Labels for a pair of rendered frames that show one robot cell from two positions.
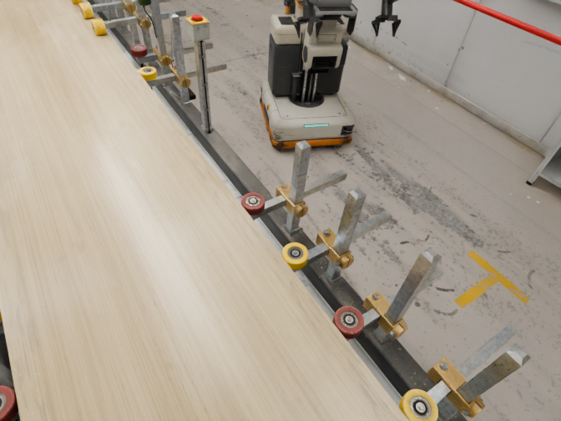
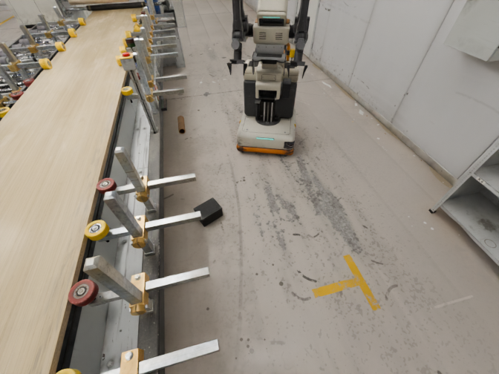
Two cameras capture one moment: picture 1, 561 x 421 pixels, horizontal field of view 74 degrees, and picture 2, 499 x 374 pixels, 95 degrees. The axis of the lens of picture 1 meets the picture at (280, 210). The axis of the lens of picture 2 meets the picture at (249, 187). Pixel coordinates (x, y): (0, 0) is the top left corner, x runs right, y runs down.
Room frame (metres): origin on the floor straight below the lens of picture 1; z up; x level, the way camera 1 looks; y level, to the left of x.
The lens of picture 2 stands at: (0.47, -0.83, 1.70)
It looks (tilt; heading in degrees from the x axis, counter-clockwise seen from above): 49 degrees down; 24
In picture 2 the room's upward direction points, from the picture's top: 1 degrees counter-clockwise
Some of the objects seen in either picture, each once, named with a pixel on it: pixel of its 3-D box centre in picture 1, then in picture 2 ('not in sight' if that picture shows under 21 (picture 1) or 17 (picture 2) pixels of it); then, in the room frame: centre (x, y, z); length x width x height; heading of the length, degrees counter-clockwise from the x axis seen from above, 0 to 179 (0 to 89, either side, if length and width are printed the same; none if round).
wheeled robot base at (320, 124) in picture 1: (304, 111); (267, 128); (2.64, -0.11, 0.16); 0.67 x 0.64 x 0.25; 15
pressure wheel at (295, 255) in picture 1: (293, 262); (101, 234); (0.67, -0.06, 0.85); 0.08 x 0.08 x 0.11
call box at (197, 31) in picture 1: (198, 29); (128, 62); (1.52, 0.40, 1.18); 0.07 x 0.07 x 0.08; 37
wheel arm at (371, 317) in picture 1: (391, 303); (152, 286); (0.59, -0.37, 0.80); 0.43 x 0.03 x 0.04; 127
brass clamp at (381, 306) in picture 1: (385, 315); (139, 293); (0.55, -0.34, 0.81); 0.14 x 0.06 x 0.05; 37
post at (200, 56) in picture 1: (204, 88); (144, 103); (1.52, 0.40, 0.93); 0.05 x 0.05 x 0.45; 37
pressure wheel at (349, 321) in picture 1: (346, 328); (89, 295); (0.47, -0.21, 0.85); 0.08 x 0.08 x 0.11
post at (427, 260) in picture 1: (401, 304); (128, 291); (0.53, -0.35, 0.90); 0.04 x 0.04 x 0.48; 37
